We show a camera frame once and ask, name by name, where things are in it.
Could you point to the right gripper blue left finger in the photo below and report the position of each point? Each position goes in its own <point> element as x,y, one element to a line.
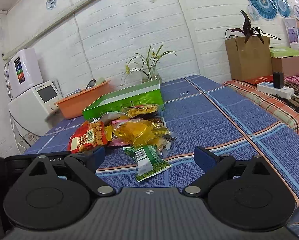
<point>82,168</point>

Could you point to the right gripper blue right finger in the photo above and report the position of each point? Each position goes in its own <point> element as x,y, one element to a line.
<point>216,168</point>

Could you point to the red peanut snack packet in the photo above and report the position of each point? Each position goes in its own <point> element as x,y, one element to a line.
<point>87,136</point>

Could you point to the yellow snack bag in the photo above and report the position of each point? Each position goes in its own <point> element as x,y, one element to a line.
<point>139,132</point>

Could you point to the green pea snack packet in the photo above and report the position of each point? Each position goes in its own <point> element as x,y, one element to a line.
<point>149,161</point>

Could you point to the clear galette snack bag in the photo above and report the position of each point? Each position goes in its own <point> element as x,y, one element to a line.
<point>134,111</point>

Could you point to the blue patterned tablecloth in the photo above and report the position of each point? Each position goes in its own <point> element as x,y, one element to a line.
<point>202,113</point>

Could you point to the white appliance with screen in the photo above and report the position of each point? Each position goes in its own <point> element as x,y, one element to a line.
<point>34,111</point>

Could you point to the orange plastic basin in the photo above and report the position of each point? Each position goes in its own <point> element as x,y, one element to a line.
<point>72,106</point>

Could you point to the plaid orange cloth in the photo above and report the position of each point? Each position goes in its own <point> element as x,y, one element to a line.
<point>280,109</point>

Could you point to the white power strip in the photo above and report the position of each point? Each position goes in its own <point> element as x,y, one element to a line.
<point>268,88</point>

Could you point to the white water purifier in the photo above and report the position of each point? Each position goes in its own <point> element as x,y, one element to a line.
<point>24,72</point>

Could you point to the green cardboard box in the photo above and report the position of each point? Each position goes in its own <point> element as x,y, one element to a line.
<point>148,92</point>

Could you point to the black power adapter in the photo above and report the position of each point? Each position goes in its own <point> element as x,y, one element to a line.
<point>278,80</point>

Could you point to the brown paper bag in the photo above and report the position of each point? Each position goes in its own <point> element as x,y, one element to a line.
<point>249,60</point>

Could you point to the glass vase with orchid plant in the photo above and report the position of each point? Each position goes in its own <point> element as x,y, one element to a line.
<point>145,64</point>

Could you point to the brown cardboard box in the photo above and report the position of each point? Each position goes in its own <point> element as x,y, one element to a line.
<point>289,66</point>

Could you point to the green flat box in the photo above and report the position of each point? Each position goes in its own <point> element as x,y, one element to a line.
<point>280,52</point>

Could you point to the dark purple plant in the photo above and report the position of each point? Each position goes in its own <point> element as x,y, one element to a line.
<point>248,31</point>

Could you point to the blue paper fan decoration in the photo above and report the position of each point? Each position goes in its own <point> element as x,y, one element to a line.
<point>267,9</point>

